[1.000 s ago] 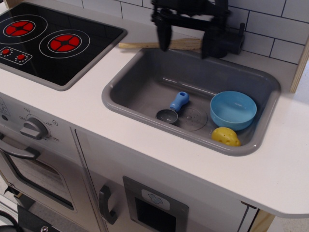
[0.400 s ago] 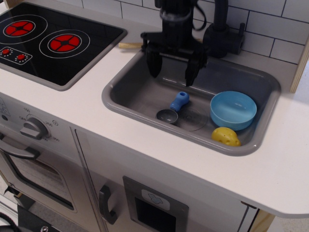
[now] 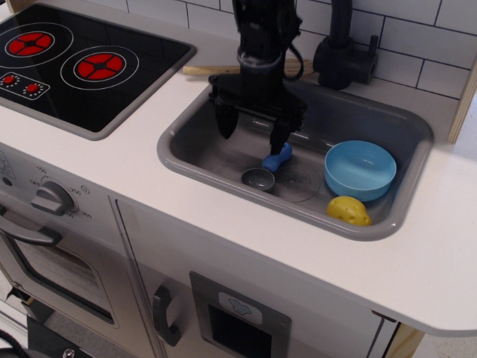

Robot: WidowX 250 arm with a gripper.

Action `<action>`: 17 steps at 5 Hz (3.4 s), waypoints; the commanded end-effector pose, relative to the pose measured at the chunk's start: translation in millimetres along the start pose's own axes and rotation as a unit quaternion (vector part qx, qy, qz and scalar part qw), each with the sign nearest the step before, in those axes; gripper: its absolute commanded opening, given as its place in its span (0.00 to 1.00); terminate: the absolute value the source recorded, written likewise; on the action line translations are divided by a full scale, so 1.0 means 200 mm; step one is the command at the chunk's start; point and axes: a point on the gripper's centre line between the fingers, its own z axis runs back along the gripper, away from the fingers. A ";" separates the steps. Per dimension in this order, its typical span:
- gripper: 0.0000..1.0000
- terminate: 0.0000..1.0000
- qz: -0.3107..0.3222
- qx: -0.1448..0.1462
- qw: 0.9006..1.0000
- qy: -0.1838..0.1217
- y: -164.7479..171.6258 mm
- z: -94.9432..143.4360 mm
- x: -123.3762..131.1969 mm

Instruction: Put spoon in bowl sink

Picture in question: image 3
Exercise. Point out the yellow toy cheese wedge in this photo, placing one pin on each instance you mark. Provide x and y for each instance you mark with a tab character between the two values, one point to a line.
349	210

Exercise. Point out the grey oven door handle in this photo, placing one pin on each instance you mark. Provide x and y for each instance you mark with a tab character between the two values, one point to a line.
41	237

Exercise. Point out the light blue plastic bowl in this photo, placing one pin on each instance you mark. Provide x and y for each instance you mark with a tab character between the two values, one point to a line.
359	169

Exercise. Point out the blue handled grey spoon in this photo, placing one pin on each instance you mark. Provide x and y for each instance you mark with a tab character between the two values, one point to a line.
263	177

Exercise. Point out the grey oven knob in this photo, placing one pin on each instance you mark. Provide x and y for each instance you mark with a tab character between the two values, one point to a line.
52	198

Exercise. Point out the wooden spatula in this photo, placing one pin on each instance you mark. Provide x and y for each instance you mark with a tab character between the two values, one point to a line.
292	67

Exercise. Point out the toy oven door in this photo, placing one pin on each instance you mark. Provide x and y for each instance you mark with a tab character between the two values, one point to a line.
56	277

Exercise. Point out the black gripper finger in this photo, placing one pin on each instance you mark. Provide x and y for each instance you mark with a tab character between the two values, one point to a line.
227	118
280	133

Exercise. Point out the grey cabinet door handle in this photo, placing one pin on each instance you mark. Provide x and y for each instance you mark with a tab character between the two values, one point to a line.
168	333

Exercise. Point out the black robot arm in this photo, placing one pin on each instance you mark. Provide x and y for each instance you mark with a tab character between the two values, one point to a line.
267	30

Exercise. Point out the grey dispenser panel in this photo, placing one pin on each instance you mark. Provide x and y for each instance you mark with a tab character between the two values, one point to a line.
238	324

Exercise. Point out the black toy stovetop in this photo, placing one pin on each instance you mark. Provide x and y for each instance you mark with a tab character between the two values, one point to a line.
81	74

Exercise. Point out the black toy faucet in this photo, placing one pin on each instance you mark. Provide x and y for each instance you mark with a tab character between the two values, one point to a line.
337	60

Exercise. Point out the grey toy sink basin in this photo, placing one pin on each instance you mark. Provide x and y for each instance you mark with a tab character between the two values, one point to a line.
192	146

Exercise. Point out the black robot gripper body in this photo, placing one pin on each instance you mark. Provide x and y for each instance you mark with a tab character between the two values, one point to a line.
263	94

